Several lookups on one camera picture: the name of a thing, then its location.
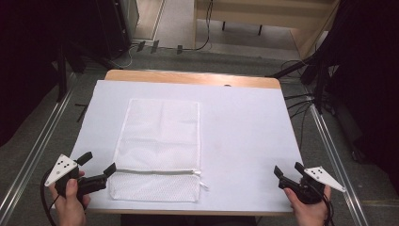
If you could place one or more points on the dark curtain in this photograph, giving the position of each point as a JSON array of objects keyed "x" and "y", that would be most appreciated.
[
  {"x": 25, "y": 62},
  {"x": 370, "y": 78}
]

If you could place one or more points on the black metal stand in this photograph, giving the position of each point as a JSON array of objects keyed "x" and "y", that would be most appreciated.
[
  {"x": 61, "y": 75},
  {"x": 293, "y": 67}
]

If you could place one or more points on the light wooden bench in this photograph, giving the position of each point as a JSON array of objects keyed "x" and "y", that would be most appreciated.
[{"x": 266, "y": 19}]

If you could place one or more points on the wooden table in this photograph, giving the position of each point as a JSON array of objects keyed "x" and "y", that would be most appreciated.
[{"x": 188, "y": 77}]

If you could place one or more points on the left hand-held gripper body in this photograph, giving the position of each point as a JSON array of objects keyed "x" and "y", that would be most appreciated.
[{"x": 61, "y": 169}]

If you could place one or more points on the person's left hand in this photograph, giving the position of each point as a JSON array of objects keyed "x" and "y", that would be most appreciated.
[{"x": 70, "y": 204}]

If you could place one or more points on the white table cover sheet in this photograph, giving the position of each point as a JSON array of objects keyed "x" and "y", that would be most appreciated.
[{"x": 244, "y": 141}]

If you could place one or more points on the metal floor rail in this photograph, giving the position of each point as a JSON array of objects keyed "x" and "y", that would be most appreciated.
[
  {"x": 335, "y": 157},
  {"x": 34, "y": 153}
]

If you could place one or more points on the white mesh laundry bag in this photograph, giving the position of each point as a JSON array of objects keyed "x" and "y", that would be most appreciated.
[{"x": 160, "y": 138}]

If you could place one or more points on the black cabinet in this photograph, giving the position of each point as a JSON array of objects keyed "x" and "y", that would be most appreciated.
[{"x": 114, "y": 25}]

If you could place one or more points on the black plug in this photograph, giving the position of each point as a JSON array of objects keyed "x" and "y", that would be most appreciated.
[
  {"x": 154, "y": 46},
  {"x": 141, "y": 46},
  {"x": 179, "y": 49}
]

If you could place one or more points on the person's right hand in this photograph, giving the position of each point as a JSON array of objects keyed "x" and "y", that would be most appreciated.
[{"x": 309, "y": 213}]

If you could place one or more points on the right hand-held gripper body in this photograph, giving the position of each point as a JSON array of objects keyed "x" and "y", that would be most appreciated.
[{"x": 309, "y": 188}]

